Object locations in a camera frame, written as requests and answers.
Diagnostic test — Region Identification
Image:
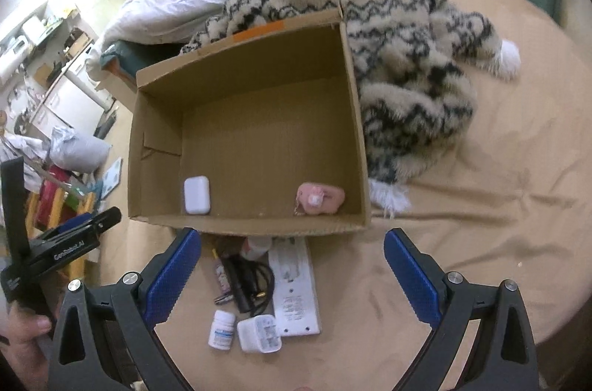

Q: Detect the white plastic bag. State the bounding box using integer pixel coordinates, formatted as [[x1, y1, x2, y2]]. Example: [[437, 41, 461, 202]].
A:
[[49, 127, 111, 173]]

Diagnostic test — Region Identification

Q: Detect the white remote control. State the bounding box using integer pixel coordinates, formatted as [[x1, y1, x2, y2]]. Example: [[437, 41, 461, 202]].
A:
[[268, 237, 321, 337]]

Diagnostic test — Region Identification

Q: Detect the white earbuds case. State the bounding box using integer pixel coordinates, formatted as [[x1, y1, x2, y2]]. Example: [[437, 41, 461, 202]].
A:
[[184, 176, 211, 215]]

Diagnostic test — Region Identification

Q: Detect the white bathroom scale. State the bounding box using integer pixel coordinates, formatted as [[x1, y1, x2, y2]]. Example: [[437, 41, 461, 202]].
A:
[[100, 158, 124, 200]]

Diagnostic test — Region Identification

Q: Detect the white pill bottle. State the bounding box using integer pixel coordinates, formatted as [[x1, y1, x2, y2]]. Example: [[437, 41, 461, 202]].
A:
[[208, 310, 237, 351]]

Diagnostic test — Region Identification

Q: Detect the teal sofa armrest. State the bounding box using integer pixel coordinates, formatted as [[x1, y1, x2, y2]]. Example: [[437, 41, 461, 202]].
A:
[[99, 40, 183, 88]]

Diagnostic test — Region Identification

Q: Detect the patterned fuzzy blanket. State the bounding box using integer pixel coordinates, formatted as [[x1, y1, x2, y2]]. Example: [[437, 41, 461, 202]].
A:
[[184, 0, 521, 216]]

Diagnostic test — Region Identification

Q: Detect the person's left hand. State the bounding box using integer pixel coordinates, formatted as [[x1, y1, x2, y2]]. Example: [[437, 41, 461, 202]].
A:
[[1, 302, 52, 390]]

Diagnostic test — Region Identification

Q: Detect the white charger plug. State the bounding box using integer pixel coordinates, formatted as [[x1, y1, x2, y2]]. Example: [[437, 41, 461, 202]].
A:
[[237, 314, 282, 354]]

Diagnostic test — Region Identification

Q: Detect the black cable device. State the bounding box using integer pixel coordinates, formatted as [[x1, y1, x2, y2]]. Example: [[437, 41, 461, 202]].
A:
[[221, 254, 275, 317]]

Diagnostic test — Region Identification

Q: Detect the brown cardboard box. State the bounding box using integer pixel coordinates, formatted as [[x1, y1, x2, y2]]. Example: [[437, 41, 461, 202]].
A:
[[127, 9, 370, 236]]

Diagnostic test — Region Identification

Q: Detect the pink plush keychain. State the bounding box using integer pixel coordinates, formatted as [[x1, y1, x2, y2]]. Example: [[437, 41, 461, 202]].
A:
[[294, 183, 345, 216]]

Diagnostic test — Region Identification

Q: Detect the pink perfume bottle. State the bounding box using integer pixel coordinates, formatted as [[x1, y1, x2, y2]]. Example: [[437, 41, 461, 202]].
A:
[[212, 249, 234, 306]]

